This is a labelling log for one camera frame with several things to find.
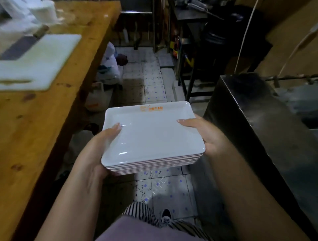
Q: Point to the person's left hand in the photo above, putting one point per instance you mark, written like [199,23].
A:
[92,156]

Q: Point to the person's right hand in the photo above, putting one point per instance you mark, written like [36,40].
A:
[211,139]

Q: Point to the stack of white plates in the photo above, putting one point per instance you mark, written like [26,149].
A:
[149,134]

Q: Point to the person's left forearm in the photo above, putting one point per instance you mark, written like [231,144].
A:
[69,206]

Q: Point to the white plastic bag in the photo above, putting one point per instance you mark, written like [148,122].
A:
[109,67]
[98,96]

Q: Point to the striped garment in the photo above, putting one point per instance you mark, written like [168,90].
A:
[139,211]

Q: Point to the wooden table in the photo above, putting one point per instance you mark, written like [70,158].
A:
[24,124]

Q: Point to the black shoe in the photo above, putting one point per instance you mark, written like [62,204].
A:
[166,214]

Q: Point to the dark metal stand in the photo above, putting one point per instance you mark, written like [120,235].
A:
[191,15]

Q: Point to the translucent white bag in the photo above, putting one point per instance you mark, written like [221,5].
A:
[10,27]

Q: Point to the white cup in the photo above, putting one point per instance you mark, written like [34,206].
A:
[43,11]

